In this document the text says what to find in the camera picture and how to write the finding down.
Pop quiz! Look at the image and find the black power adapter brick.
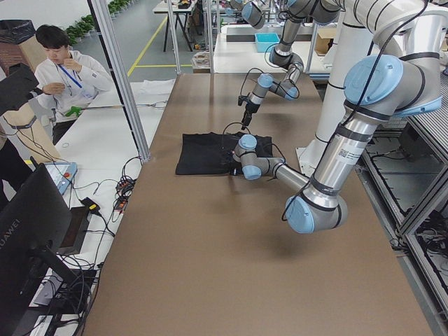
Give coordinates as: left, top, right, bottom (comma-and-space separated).
80, 197, 101, 216

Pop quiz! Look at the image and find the brown table mat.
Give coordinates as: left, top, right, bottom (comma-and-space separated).
84, 73, 432, 335

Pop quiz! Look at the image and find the aluminium frame post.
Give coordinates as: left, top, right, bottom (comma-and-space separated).
87, 0, 151, 162

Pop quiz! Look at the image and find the seated man grey hoodie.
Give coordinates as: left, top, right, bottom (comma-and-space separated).
34, 24, 113, 144

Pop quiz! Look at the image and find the white cloth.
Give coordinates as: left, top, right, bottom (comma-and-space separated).
136, 79, 176, 104

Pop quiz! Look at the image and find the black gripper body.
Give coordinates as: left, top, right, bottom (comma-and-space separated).
227, 150, 242, 168
245, 101, 260, 114

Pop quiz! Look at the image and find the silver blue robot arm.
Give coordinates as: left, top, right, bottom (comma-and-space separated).
233, 52, 442, 234
238, 1, 340, 130

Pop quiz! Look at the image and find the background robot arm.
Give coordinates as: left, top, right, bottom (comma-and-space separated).
228, 0, 265, 29

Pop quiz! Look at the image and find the blue grey teach pendant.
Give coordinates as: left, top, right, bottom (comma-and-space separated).
45, 162, 78, 195

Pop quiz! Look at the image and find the black printed t-shirt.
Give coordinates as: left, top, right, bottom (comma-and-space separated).
174, 132, 274, 176

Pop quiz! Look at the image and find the grey orange usb hub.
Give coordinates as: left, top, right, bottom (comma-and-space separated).
113, 197, 128, 214
115, 178, 136, 193

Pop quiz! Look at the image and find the black computer monitor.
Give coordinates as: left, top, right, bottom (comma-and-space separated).
1, 164, 90, 335

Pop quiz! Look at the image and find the blue plastic bin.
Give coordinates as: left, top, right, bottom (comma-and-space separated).
255, 33, 280, 53

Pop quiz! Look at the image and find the metal reacher grabber tool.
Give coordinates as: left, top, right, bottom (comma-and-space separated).
65, 101, 167, 117

